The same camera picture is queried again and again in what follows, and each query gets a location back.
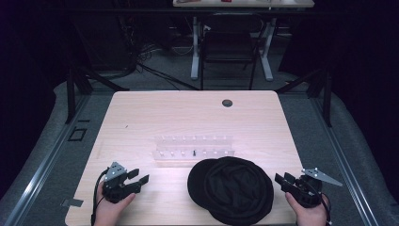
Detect clear acrylic peg rack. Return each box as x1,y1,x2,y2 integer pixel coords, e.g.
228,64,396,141
152,135,236,163

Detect black tape rectangle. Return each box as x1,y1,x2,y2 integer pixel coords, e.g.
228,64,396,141
67,126,88,142

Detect black floor cables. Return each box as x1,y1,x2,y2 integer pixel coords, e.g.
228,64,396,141
119,18,201,92

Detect white-legged desk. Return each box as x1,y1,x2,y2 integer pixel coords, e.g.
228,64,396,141
172,0,315,82

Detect black metal stand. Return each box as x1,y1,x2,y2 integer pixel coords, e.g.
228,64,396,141
275,66,333,128
64,65,130,125

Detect black chair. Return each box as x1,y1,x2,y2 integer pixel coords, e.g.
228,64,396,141
199,12,265,91

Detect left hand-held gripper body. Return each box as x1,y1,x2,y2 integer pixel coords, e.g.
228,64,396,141
102,161,143,204

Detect black cloth hat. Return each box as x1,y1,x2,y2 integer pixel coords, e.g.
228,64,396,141
186,155,275,226

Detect person's left hand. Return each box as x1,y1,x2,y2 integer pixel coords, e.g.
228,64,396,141
93,181,136,226

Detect aluminium floor rail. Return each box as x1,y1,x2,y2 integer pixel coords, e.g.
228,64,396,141
311,95,380,226
3,93,92,226

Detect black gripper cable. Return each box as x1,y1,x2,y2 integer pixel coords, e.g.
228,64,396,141
318,191,333,226
90,169,110,226

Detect person's right hand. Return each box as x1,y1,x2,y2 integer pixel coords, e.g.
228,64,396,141
284,191,330,226

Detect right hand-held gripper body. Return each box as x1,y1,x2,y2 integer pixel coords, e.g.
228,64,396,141
286,167,343,209

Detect grey tape strip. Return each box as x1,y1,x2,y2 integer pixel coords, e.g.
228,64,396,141
60,198,85,208

